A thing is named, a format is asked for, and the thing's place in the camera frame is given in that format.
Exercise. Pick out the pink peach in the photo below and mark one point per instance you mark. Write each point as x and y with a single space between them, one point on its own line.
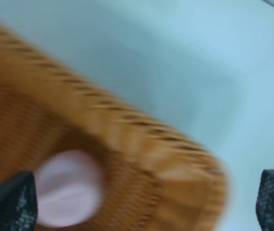
70 189

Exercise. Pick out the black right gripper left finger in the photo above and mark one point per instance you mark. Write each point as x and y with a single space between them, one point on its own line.
18 203

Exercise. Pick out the orange woven wicker basket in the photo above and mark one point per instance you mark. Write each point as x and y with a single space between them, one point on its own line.
157 178

